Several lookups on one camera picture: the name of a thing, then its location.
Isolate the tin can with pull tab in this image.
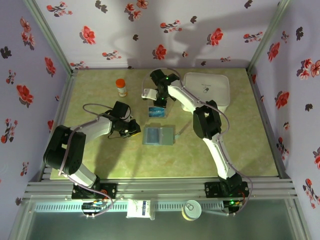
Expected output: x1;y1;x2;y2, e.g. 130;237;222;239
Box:
181;199;203;222

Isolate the lavender arm cable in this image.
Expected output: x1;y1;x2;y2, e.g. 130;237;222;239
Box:
57;103;115;218
141;67;255;217

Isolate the blue red card packet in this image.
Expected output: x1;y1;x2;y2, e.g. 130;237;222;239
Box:
147;106;167;119

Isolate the lavender left arm cable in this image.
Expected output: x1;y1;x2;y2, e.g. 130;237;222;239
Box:
57;103;115;218

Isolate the aluminium side frame rail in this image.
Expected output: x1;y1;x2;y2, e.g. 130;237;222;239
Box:
39;69;79;181
246;67;293;180

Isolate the white right camera bracket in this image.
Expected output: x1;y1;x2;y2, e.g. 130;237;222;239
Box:
141;88;158;100

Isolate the grey metal bracket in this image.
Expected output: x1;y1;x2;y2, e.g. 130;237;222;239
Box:
149;198;156;221

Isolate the thin black left gripper wire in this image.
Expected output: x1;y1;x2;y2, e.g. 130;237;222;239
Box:
107;129;126;140

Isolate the orange-capped pill bottle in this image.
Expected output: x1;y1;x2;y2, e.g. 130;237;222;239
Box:
115;78;129;97

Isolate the aluminium long frame rail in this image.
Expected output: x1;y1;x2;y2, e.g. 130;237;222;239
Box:
23;177;298;201

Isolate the grey card holder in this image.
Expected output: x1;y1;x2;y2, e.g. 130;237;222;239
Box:
141;125;181;147

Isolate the lavender right arm cable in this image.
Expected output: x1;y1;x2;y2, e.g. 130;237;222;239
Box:
141;67;255;217

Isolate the white box on rail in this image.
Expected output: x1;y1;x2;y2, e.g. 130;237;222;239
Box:
126;199;152;219

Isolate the white square container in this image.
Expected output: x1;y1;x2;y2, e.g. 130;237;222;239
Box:
180;72;231;113

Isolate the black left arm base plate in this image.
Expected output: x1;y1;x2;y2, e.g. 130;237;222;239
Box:
71;182;118;200

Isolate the aluminium corner post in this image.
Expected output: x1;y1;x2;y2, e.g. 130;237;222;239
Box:
247;0;293;71
23;0;74;74

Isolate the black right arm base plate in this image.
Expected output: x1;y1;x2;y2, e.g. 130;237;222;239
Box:
204;181;250;198

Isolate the grey slotted cable duct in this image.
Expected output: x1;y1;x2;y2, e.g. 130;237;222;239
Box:
33;201;226;213

